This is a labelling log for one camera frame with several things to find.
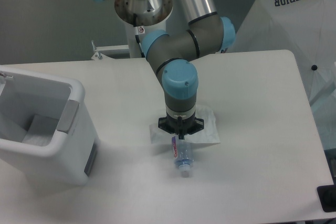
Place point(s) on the white plastic trash can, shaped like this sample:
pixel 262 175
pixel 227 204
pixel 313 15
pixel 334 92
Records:
pixel 71 153

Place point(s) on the black device at table edge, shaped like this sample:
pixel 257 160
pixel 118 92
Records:
pixel 326 195

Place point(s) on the white paper bag green stripe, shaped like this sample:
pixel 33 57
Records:
pixel 209 135

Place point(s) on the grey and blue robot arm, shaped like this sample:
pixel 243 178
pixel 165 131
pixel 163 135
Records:
pixel 171 57

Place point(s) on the clear plastic water bottle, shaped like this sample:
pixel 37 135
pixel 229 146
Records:
pixel 182 156

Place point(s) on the white metal base frame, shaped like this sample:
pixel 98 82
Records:
pixel 115 52

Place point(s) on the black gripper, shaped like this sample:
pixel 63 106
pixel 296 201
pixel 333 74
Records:
pixel 180 126

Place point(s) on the white Superior umbrella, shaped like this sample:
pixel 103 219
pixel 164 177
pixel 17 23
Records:
pixel 304 27

